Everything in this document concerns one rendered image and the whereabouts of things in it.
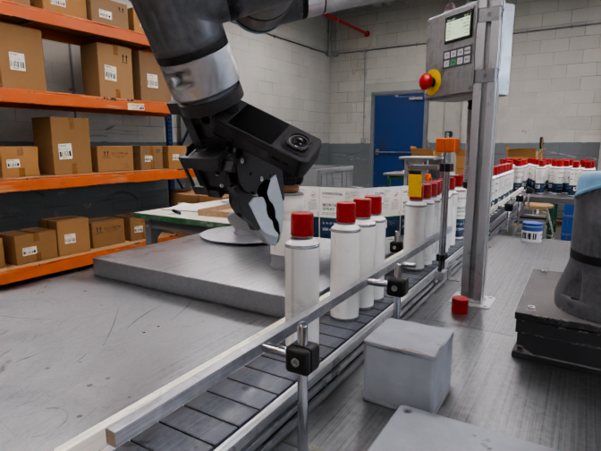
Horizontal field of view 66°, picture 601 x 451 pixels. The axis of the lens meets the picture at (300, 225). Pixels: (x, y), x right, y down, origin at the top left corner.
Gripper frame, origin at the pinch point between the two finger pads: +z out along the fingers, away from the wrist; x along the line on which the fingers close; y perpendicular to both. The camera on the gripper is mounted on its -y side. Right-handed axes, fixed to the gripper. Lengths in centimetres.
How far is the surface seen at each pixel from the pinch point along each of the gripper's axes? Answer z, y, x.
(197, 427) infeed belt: 8.2, -0.3, 22.7
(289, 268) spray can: 7.8, 1.8, -1.9
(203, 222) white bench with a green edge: 86, 131, -92
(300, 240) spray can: 4.6, 0.5, -4.7
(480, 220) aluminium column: 32, -14, -47
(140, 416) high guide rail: -4.1, -4.4, 27.5
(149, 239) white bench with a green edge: 101, 177, -88
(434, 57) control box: 4, 0, -71
